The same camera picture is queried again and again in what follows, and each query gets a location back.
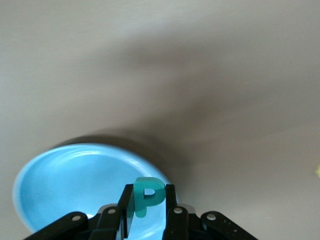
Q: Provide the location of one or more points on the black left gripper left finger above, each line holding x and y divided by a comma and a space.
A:
105, 225

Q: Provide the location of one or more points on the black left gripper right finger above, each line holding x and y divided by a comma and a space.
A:
185, 225

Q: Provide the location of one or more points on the teal letter p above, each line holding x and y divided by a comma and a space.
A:
140, 200

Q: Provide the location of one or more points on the yellow letter d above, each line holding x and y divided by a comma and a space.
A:
318, 173

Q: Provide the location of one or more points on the blue plate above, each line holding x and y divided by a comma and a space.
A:
70, 180

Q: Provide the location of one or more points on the brown table cover sheet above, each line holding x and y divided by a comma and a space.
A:
75, 62

